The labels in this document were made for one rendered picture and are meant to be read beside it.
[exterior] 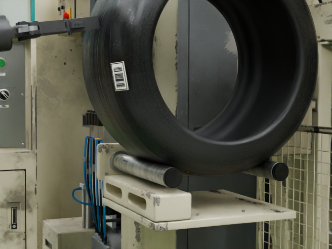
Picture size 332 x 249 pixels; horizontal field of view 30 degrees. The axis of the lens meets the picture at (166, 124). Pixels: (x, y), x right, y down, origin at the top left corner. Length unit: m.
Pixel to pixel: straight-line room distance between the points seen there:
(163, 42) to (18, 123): 0.58
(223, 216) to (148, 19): 0.48
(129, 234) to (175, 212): 0.45
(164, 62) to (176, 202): 0.51
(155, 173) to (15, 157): 0.71
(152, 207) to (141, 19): 0.40
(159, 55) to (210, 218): 0.53
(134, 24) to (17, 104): 0.80
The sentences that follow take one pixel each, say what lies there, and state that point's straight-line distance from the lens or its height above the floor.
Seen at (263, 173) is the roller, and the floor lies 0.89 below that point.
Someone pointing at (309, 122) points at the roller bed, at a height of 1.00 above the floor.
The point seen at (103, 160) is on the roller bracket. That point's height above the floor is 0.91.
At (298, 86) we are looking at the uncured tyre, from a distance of 1.50.
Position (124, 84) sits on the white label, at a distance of 1.30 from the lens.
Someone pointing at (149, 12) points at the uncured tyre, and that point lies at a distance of 1.33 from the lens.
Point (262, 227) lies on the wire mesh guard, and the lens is 1.95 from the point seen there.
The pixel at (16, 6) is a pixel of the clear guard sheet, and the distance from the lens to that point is 2.03.
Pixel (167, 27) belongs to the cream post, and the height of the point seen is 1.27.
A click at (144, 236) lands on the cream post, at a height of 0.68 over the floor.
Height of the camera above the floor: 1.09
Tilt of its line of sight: 3 degrees down
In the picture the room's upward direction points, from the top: straight up
